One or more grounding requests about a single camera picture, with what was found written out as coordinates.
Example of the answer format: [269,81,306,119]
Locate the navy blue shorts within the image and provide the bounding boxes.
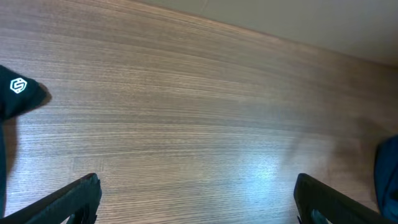
[374,135,397,222]

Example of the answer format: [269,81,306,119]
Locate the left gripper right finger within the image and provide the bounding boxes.
[294,173,393,224]

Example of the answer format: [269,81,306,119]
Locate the black garment with logo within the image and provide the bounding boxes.
[1,65,47,218]

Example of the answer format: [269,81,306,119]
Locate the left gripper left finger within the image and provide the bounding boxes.
[1,173,102,224]

